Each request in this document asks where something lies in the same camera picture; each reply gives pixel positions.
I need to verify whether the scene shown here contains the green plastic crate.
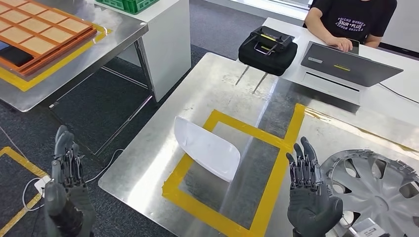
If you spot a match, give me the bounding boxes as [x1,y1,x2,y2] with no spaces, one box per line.
[95,0,160,15]

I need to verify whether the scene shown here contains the stainless steel workbench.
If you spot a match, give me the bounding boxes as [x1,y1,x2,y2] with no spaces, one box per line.
[98,52,419,237]

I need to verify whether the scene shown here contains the black phone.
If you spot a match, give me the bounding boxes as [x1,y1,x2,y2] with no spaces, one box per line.
[347,39,360,56]

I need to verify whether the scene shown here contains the grey laptop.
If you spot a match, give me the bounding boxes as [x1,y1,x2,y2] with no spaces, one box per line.
[300,40,404,88]

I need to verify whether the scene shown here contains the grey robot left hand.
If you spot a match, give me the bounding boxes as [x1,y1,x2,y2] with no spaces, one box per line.
[44,125,96,237]

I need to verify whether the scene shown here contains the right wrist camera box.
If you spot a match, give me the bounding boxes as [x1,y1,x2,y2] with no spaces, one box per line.
[347,217,389,237]

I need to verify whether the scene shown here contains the white floor cable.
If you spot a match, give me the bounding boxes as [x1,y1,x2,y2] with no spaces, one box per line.
[22,149,125,212]

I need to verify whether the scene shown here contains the person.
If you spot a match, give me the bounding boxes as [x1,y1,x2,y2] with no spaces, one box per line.
[302,0,398,53]

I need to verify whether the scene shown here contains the orange compartment tray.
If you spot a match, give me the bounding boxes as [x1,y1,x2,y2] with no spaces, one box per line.
[0,0,98,77]

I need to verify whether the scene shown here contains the yellow tape outline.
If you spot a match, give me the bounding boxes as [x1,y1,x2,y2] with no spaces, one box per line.
[0,23,113,93]

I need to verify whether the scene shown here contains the white pedestal cabinet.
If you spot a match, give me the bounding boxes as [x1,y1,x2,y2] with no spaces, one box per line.
[94,0,192,103]

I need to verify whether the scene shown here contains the white plastic shell part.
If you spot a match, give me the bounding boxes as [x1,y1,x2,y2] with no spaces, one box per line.
[173,116,241,183]

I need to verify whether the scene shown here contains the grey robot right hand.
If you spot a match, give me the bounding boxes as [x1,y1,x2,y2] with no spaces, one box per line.
[286,136,344,237]

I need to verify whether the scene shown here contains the thin white cable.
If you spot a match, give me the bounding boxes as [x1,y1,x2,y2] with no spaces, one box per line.
[0,125,27,161]

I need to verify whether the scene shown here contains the black remote controller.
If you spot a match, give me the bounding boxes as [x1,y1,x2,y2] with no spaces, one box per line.
[250,26,295,56]

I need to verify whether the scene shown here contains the stainless steel table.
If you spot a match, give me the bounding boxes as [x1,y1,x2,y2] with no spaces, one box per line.
[0,0,150,114]

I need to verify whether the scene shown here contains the yellow floor tape square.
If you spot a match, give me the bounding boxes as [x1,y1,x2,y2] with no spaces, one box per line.
[0,146,50,237]

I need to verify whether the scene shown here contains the silver wheel cover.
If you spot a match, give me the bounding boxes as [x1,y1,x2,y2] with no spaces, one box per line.
[320,149,419,237]

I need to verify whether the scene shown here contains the black carry case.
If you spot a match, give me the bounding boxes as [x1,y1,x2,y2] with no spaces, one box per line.
[238,36,298,77]

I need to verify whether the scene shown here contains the white power strip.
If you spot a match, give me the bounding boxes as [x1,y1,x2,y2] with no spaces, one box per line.
[34,175,52,198]

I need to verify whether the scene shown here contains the black laptop cable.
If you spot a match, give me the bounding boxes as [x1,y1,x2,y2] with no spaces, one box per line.
[378,82,419,105]

